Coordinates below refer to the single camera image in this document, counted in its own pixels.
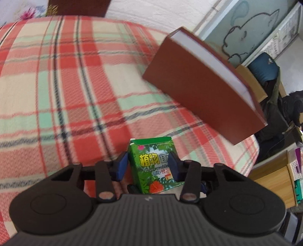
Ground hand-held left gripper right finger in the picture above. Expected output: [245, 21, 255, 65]
[168, 151, 252, 204]

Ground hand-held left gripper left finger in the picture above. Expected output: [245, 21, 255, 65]
[51, 151, 129, 204]

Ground green floral printed box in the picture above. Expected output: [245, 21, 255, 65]
[129, 137, 184, 195]

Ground brown box with white interior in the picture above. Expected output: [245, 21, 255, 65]
[142, 26, 268, 146]

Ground red plaid blanket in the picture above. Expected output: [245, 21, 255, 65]
[0, 15, 259, 244]

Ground wooden cabinet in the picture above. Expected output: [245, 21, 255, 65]
[248, 150, 299, 210]

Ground dark jacket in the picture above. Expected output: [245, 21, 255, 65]
[254, 78, 303, 163]

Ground cardboard box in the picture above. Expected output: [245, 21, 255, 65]
[235, 65, 268, 103]

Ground white perforated basket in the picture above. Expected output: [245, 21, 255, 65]
[287, 148, 303, 182]

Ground blue chair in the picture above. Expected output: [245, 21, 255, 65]
[247, 52, 280, 83]

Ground white paper notice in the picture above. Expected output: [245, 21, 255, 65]
[267, 5, 303, 59]

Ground white floral cloth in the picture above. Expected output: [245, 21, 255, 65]
[0, 0, 51, 26]

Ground cartoon wall panel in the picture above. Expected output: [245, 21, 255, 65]
[204, 0, 299, 69]

